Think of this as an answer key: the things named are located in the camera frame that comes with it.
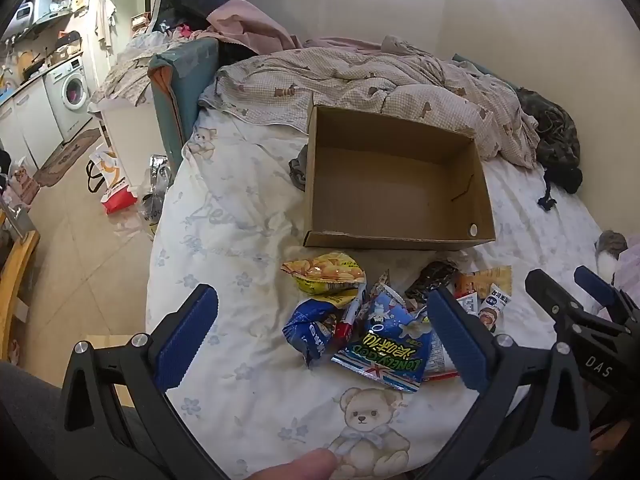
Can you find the checked bear print quilt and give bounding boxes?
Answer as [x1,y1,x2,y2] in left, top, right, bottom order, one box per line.
[200,35,541,168]

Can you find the person's left hand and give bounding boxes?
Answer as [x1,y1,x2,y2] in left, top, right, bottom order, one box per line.
[250,447,337,480]

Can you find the dark patterned cloth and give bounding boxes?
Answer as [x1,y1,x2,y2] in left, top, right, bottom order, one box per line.
[515,87,583,211]

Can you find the hanging towel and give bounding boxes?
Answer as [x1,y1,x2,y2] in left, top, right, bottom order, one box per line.
[95,0,118,51]

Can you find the white washing machine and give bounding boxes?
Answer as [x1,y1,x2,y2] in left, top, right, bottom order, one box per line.
[45,55,94,133]

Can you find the yellow snack bag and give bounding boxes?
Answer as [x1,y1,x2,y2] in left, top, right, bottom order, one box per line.
[281,252,367,297]

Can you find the orange snack packet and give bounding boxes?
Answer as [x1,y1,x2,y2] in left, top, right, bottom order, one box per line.
[457,265,513,295]

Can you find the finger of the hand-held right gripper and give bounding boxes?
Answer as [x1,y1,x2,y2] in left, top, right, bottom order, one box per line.
[574,266,640,328]
[525,268,586,333]

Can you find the floral cloth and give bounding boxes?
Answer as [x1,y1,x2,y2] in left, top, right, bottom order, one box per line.
[95,45,166,107]

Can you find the dark blue snack bag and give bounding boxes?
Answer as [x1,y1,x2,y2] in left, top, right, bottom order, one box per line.
[282,296,353,367]

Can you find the dark brown snack packet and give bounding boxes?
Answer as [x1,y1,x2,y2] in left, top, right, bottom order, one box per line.
[404,259,460,303]

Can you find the white kitchen cabinets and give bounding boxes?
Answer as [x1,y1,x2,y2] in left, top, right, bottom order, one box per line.
[0,80,66,171]

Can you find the clear red-edged snack packet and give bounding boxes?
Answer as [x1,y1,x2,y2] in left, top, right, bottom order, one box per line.
[422,327,460,383]

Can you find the brown floor rug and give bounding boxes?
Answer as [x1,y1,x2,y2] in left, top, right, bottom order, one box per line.
[32,127,103,188]

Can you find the white side cabinet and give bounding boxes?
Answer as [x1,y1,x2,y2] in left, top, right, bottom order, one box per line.
[89,97,171,186]

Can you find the teal headboard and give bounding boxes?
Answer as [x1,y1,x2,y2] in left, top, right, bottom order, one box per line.
[147,37,221,171]

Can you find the grey white furry animal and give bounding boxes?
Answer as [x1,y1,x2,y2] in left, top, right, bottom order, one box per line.
[594,230,629,283]

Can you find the small white snack packet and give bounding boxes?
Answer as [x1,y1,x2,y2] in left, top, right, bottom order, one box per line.
[452,280,482,313]

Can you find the brown cardboard box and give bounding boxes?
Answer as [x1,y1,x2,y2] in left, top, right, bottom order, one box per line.
[302,91,497,251]

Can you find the red white shopping bag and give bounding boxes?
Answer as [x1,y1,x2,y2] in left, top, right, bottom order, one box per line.
[86,142,138,216]

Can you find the white bear print bedsheet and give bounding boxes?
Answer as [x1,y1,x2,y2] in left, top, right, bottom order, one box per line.
[145,105,640,480]

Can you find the blue starry snack bag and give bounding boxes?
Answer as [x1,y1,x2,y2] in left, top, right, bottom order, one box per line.
[331,282,435,394]

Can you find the wooden chair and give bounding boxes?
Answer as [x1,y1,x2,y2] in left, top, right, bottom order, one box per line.
[0,200,41,366]

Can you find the grey cloth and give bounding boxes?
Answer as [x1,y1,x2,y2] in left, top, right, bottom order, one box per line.
[289,144,311,191]

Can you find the red snack stick packet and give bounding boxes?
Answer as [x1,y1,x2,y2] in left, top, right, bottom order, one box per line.
[334,284,368,343]

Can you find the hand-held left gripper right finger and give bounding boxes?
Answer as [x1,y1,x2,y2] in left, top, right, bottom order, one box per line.
[420,287,593,480]

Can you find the pink cloth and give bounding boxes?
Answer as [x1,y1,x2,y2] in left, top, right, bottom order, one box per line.
[205,0,303,56]

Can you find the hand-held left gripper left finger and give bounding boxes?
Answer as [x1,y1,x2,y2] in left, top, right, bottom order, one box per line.
[60,283,231,480]

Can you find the clear plastic bag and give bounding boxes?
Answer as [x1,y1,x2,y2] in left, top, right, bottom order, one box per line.
[137,152,176,241]

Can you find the person's grey trouser leg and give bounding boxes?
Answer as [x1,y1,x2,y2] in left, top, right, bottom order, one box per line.
[0,360,131,480]

